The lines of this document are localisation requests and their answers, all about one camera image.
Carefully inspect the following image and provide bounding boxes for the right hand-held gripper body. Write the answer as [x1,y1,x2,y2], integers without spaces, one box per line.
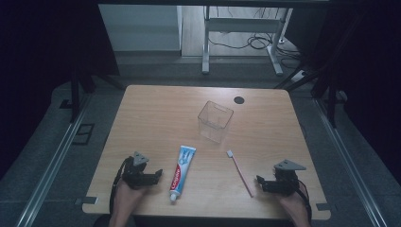
[267,159,307,197]

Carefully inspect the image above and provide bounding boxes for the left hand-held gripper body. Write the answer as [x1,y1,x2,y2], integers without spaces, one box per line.
[121,150,159,191]

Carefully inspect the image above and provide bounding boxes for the pink toothbrush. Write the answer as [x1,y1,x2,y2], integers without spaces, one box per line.
[226,149,255,199]

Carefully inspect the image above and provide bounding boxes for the white blue toothpaste tube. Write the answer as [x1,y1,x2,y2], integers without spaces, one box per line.
[168,145,197,203]

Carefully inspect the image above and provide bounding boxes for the clear plastic square cup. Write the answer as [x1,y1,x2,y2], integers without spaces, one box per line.
[197,99,235,145]

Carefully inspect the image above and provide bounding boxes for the person's right hand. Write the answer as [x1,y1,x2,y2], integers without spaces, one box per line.
[277,183,309,219]

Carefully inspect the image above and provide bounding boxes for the person's left hand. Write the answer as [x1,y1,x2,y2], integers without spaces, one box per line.
[112,180,149,217]

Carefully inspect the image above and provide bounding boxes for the black metal stand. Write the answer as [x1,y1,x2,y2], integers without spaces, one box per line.
[273,12,363,129]
[69,64,126,124]

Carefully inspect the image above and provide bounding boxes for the white power strip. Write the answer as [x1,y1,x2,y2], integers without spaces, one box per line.
[291,69,308,83]

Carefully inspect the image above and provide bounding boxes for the white cabinet panel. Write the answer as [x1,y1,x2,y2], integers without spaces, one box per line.
[97,4,183,52]

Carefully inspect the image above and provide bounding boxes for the dark curtain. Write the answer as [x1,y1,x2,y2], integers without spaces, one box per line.
[285,0,401,185]
[0,0,120,181]

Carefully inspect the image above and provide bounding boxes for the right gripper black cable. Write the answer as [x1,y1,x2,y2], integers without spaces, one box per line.
[296,179,314,223]

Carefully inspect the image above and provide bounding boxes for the metal floor rail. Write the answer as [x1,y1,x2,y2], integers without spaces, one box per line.
[313,97,388,227]
[15,94,93,227]

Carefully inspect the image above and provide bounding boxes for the black floor hatch frame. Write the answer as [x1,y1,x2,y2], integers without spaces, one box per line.
[71,122,96,146]

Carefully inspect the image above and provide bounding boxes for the black floor cables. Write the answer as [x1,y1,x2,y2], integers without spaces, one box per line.
[207,8,304,69]

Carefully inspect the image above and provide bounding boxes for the white metal desk frame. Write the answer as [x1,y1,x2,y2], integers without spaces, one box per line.
[201,5,294,77]

